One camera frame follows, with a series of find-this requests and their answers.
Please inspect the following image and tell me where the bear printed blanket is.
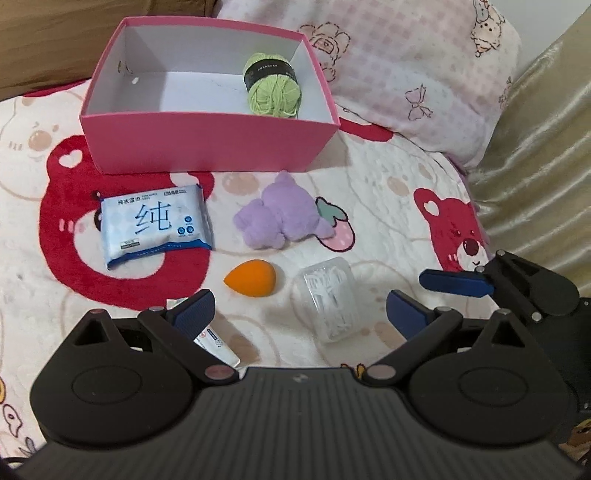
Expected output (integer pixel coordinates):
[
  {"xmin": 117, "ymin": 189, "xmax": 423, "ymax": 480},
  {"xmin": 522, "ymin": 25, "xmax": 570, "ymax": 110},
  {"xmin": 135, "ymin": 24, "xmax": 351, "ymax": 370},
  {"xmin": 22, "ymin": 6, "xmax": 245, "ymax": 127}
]
[{"xmin": 0, "ymin": 78, "xmax": 491, "ymax": 462}]

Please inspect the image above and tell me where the beige satin cloth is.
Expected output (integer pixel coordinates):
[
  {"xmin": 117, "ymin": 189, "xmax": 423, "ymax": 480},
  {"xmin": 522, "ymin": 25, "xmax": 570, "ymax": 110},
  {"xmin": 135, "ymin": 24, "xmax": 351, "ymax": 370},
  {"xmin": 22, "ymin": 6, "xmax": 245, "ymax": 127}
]
[{"xmin": 464, "ymin": 9, "xmax": 591, "ymax": 296}]

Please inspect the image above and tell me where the clear plastic floss pick box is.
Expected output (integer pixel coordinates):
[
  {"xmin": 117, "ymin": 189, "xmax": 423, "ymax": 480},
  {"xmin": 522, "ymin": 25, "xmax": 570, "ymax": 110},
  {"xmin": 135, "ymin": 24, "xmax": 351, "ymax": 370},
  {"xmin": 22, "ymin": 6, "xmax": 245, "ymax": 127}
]
[{"xmin": 297, "ymin": 258, "xmax": 365, "ymax": 344}]

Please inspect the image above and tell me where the orange makeup sponge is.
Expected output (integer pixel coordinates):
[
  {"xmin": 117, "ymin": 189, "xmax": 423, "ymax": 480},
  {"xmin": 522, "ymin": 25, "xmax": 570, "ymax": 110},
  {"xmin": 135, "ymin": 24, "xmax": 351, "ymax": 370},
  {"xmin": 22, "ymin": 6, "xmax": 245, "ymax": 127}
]
[{"xmin": 224, "ymin": 260, "xmax": 278, "ymax": 297}]

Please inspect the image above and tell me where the pink cardboard box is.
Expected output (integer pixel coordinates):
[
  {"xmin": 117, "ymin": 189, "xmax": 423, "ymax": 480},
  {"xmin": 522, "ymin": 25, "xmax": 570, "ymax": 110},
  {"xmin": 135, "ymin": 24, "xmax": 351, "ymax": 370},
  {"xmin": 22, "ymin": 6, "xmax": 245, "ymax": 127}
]
[{"xmin": 79, "ymin": 17, "xmax": 341, "ymax": 175}]

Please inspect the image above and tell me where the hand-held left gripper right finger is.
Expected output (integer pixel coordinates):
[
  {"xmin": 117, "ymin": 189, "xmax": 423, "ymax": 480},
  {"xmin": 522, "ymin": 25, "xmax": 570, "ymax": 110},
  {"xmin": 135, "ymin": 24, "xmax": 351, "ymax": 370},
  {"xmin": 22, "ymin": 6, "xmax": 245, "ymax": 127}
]
[{"xmin": 356, "ymin": 290, "xmax": 532, "ymax": 388}]

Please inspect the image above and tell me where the pink checked pillow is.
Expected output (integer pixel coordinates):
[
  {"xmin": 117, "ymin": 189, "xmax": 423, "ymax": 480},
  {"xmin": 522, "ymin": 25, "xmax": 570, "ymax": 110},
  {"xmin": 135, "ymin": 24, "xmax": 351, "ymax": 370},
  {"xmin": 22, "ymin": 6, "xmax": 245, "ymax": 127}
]
[{"xmin": 217, "ymin": 0, "xmax": 525, "ymax": 169}]

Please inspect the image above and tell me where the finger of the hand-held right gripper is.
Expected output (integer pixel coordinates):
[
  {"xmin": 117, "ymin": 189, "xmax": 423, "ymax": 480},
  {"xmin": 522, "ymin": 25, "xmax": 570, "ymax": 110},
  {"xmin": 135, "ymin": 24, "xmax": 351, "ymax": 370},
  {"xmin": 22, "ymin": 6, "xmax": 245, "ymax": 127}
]
[{"xmin": 419, "ymin": 263, "xmax": 513, "ymax": 299}]

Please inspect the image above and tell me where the green yarn ball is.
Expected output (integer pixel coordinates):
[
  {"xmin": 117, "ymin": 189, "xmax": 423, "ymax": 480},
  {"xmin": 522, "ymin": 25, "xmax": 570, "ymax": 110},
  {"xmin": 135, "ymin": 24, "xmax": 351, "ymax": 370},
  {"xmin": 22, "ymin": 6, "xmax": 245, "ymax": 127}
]
[{"xmin": 243, "ymin": 51, "xmax": 303, "ymax": 119}]

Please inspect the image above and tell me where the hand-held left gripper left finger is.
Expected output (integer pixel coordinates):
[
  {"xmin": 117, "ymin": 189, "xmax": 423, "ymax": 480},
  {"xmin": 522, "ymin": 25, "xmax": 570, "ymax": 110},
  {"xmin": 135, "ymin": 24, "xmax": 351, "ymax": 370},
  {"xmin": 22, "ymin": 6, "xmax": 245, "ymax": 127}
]
[{"xmin": 69, "ymin": 290, "xmax": 241, "ymax": 385}]

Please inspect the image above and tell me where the purple plush toy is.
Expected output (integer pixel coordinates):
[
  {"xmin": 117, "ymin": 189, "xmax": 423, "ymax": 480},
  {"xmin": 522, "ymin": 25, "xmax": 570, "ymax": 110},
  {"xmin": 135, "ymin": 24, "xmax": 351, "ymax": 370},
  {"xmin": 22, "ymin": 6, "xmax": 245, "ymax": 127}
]
[{"xmin": 232, "ymin": 170, "xmax": 334, "ymax": 251}]

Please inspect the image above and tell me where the brown pillow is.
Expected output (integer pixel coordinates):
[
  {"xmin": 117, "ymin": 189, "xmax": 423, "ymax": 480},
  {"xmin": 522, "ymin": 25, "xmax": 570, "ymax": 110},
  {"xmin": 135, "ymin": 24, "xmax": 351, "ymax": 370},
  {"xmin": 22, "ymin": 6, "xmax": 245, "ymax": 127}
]
[{"xmin": 0, "ymin": 0, "xmax": 218, "ymax": 100}]

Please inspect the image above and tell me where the blue wet wipes pack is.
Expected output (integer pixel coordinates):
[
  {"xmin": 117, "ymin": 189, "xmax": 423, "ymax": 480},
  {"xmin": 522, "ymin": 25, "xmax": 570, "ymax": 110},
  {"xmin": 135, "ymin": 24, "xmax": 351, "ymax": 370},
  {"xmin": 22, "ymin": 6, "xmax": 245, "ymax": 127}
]
[{"xmin": 98, "ymin": 184, "xmax": 213, "ymax": 271}]

